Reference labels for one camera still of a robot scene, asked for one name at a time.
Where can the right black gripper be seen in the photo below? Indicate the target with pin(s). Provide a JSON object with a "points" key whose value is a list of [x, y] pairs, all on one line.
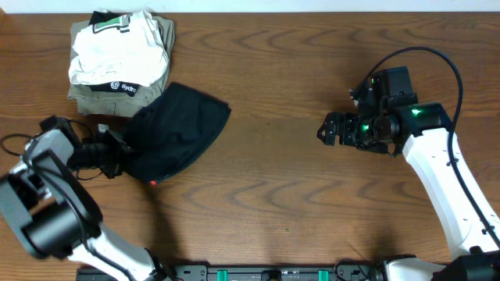
{"points": [[348, 120]]}

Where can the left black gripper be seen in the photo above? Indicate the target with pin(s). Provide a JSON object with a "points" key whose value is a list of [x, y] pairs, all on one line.
{"points": [[113, 154]]}

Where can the black leggings with red waistband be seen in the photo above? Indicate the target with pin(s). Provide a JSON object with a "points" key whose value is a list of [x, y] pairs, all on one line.
{"points": [[171, 133]]}

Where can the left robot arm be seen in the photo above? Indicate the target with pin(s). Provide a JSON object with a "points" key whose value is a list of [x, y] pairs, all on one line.
{"points": [[52, 215]]}

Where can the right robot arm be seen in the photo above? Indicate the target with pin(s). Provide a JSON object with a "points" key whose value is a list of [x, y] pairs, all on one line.
{"points": [[423, 135]]}

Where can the khaki folded garment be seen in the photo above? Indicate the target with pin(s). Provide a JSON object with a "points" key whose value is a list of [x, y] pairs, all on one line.
{"points": [[120, 103]]}

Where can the white folded t-shirt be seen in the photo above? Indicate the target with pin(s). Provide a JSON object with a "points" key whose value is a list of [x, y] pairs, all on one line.
{"points": [[127, 48]]}

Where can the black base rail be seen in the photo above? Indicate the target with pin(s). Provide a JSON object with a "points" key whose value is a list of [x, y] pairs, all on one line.
{"points": [[333, 273]]}

